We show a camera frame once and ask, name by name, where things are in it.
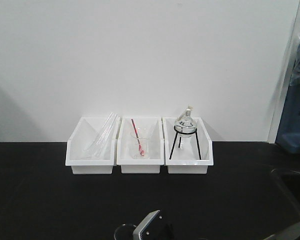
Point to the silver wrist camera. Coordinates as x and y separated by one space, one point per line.
150 227

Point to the white storage bin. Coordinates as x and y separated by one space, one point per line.
185 158
81 138
153 126

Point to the black tripod stand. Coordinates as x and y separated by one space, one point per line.
178 132

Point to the middle white storage bin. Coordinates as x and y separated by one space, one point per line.
153 126

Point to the clear glass beaker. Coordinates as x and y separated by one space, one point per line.
124 232

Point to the right white storage bin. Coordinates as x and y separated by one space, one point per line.
185 158

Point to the clear glass rods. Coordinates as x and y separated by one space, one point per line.
96 147

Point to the blue cabinet at right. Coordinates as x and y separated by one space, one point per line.
288 135

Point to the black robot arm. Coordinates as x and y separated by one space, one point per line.
290 233

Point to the clear beaker in bin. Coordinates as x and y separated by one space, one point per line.
133 144

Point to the red stirring rod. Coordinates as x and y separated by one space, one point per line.
140 149

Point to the left white storage bin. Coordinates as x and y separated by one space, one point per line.
81 138

